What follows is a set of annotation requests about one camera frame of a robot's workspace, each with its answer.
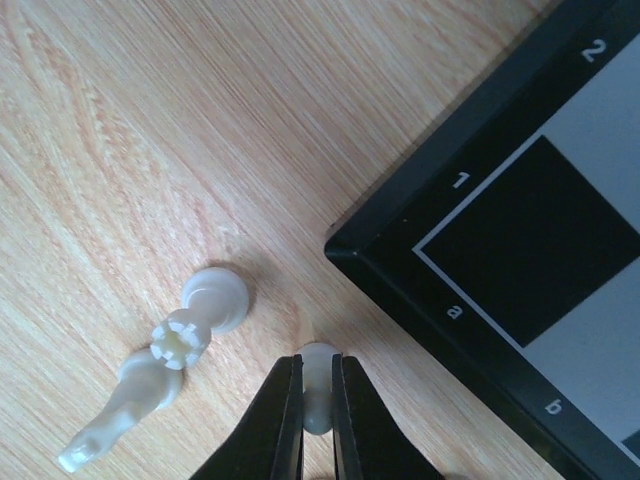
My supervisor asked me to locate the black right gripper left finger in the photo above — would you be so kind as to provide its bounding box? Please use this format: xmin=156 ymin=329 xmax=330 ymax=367
xmin=192 ymin=355 xmax=304 ymax=480

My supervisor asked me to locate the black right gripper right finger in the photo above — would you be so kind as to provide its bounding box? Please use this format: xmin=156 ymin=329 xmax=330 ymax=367
xmin=332 ymin=354 xmax=444 ymax=480

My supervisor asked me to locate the white pawn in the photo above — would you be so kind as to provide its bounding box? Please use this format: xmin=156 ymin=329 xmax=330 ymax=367
xmin=298 ymin=342 xmax=339 ymax=436

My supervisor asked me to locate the white rook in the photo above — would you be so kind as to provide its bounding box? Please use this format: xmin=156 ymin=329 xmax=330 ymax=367
xmin=150 ymin=267 xmax=250 ymax=370

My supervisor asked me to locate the black white chessboard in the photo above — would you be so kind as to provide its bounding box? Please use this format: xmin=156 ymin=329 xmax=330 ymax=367
xmin=324 ymin=1 xmax=639 ymax=479

